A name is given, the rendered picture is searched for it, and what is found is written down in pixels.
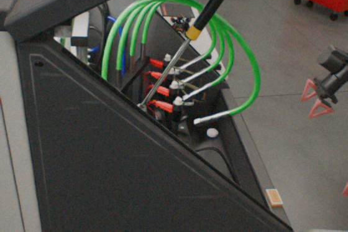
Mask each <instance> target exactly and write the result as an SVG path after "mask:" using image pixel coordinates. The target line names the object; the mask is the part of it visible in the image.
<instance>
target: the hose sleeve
mask: <svg viewBox="0 0 348 232"><path fill-rule="evenodd" d="M229 117H231V116H230V114H229V110H226V111H222V112H220V113H217V114H214V115H211V116H205V117H203V118H201V119H200V123H201V124H202V125H204V124H207V123H213V122H216V121H219V120H222V119H225V118H229Z"/></svg>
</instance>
